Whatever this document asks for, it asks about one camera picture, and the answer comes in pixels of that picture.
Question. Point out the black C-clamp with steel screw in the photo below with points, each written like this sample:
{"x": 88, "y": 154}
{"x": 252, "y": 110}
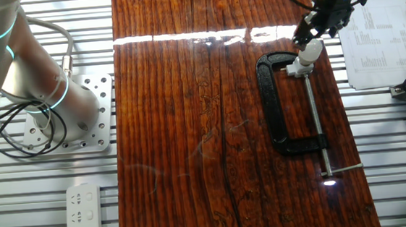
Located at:
{"x": 269, "y": 104}

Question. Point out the printed white paper sheet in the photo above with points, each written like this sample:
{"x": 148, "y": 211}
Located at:
{"x": 379, "y": 41}

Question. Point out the white plug socket adapter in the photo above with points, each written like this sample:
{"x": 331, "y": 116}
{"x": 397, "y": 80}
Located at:
{"x": 297, "y": 68}

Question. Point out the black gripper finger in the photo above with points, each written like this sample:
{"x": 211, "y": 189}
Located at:
{"x": 303, "y": 33}
{"x": 337, "y": 26}

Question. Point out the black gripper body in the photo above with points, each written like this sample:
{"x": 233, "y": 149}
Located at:
{"x": 334, "y": 9}

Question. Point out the white light bulb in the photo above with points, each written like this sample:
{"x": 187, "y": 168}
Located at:
{"x": 310, "y": 52}

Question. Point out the brown wooden board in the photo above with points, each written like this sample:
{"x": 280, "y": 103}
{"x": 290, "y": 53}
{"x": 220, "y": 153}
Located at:
{"x": 189, "y": 129}

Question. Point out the white power strip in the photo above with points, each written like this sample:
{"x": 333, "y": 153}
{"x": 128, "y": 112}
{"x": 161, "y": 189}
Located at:
{"x": 83, "y": 217}

